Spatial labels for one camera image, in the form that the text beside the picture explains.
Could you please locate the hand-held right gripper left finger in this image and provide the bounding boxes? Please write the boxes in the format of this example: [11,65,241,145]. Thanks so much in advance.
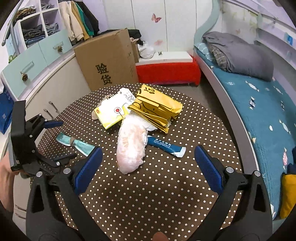
[25,147,111,241]

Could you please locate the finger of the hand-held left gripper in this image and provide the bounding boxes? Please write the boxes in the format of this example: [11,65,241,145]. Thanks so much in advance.
[26,115,63,142]
[26,152,77,174]

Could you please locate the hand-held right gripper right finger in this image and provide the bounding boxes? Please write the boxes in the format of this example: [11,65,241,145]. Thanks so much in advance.
[185,145,273,241]

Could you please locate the teal plastic wrapper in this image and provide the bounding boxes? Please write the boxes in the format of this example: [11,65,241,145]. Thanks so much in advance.
[56,132,97,157]

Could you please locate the blue white sachet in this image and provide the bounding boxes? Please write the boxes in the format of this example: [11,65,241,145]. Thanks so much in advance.
[146,136,187,158]

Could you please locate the pink white plastic bag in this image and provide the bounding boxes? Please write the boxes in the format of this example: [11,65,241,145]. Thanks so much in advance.
[116,113,152,175]

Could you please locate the yellow white medicine box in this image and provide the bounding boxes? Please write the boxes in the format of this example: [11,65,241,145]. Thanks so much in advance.
[95,88,136,130]

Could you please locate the yellow paper bag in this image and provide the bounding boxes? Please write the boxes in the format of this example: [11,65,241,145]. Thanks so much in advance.
[128,84,183,134]

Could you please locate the person's left hand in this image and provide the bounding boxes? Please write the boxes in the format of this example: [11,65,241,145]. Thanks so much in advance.
[0,159,24,212]

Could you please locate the blue bag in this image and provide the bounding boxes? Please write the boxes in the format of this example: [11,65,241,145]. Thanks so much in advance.
[0,87,15,135]

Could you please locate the white cabinet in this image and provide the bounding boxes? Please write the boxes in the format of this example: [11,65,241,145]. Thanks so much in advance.
[13,54,92,232]

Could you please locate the round polka dot table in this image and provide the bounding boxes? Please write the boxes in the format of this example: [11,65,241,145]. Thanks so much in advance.
[30,83,243,241]

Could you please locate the teal drawer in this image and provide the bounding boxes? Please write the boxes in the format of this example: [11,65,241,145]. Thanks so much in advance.
[0,42,47,100]
[38,29,73,62]

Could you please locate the bed with teal sheet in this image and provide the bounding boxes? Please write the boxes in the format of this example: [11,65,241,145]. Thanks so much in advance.
[196,46,296,220]

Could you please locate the large cardboard box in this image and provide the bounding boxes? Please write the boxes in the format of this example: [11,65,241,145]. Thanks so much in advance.
[73,28,139,91]

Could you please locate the dark grey folded clothes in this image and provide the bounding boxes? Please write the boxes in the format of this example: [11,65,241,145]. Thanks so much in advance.
[23,24,46,46]

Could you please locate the teal bunk bed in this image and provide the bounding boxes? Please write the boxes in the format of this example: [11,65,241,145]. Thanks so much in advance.
[193,0,296,229]

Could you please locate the folded blue jeans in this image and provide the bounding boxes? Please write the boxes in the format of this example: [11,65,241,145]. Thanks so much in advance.
[45,22,61,36]

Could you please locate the cream jacket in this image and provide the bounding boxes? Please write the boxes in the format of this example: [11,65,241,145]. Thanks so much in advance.
[58,1,85,42]

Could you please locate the red bench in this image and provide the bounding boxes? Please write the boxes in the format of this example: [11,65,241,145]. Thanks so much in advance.
[135,57,201,87]

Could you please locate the lavender cubby shelf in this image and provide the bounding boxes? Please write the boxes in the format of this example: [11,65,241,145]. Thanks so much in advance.
[5,0,63,49]

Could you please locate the green garment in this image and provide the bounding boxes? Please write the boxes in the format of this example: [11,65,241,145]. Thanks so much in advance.
[75,2,95,37]

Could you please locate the grey metal handrail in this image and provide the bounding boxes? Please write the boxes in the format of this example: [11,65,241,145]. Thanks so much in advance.
[1,0,25,46]

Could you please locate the small cardboard box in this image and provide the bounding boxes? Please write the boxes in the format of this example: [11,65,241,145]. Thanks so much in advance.
[131,38,140,63]

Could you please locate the black clothes pile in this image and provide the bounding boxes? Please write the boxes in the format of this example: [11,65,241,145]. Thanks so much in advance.
[98,29,142,40]

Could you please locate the black jacket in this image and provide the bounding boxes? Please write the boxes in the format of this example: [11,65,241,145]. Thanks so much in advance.
[79,1,100,36]

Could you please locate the olive clothes pile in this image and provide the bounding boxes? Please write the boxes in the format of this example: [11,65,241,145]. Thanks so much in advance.
[16,6,36,19]

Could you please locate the white crumpled plastic bag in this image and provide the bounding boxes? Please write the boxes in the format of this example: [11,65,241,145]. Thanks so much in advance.
[138,42,155,59]

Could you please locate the white board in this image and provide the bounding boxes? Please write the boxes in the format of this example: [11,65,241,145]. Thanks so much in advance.
[136,51,194,67]

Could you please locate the grey duvet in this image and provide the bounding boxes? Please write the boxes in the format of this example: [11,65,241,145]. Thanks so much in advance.
[202,31,275,81]

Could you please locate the blue plaid pillow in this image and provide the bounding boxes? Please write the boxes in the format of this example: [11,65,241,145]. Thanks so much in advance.
[194,42,215,62]

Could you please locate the white wardrobe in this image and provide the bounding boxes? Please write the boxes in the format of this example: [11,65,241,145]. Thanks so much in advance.
[92,0,213,56]

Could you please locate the small blue box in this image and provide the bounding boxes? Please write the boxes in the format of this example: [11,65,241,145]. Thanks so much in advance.
[284,32,295,45]

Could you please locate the lavender wall shelf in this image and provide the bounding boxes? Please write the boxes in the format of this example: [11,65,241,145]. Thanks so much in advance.
[253,7,296,67]

